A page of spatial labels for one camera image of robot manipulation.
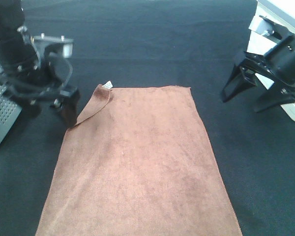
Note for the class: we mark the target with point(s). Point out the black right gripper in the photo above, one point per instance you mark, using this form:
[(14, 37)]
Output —
[(277, 64)]

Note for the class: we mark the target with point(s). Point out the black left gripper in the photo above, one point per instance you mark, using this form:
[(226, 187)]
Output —
[(41, 78)]

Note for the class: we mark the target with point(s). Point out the brown towel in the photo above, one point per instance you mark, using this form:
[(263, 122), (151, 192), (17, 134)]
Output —
[(138, 162)]

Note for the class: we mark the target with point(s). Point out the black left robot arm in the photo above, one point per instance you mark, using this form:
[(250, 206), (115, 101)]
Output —
[(16, 39)]

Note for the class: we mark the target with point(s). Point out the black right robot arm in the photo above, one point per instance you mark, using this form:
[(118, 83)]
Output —
[(278, 65)]

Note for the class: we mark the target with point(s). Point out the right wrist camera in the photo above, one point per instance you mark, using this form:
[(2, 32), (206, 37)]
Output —
[(269, 29)]

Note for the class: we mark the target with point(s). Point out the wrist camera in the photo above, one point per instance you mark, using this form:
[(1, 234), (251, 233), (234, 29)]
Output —
[(50, 44), (269, 29)]

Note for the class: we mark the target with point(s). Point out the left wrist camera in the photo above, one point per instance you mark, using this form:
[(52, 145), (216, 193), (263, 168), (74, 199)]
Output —
[(50, 44)]

